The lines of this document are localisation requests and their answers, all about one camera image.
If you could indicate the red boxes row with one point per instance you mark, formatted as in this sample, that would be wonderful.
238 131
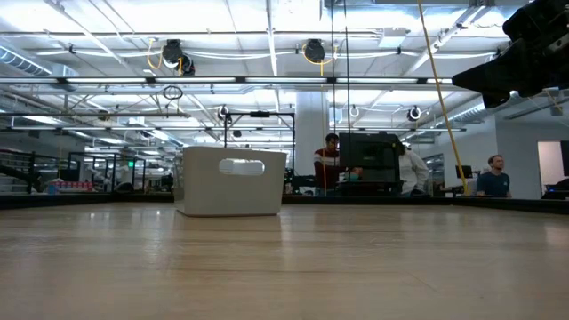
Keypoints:
73 186

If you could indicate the black metal workstation frame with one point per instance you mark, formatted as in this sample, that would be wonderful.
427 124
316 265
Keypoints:
106 154

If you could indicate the black table edge rail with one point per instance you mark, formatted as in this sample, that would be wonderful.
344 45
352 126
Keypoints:
489 203

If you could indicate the white plastic basket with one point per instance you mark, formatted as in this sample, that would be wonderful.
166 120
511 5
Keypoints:
209 191

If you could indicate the person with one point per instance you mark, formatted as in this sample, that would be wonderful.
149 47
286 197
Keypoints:
493 182
413 171
326 164

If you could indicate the black monitor cart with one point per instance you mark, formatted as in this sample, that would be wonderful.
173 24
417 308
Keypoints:
369 189

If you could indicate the small black monitor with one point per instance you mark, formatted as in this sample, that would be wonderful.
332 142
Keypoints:
464 171

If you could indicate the white building column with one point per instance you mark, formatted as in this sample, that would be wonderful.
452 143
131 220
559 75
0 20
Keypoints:
309 115

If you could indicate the black shelving rack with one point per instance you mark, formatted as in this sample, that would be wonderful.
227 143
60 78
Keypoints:
18 171

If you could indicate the black overhead frame rig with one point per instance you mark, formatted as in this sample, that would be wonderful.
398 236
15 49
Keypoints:
260 114

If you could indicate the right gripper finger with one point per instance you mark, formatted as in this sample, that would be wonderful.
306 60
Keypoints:
495 100
498 73

